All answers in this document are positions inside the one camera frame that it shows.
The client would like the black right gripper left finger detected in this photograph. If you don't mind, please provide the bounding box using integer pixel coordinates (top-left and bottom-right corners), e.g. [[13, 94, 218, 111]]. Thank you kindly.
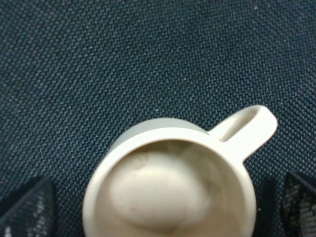
[[0, 176, 55, 237]]

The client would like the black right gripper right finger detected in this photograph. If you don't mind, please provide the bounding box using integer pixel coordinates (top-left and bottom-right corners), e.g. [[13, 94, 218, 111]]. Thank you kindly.
[[282, 172, 316, 237]]

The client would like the small cream cup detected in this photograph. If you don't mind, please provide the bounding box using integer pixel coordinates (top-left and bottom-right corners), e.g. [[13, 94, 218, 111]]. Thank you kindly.
[[82, 105, 277, 237]]

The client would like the black woven table cloth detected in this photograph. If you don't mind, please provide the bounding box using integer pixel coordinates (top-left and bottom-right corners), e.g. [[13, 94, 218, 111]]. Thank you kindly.
[[0, 0, 316, 237]]

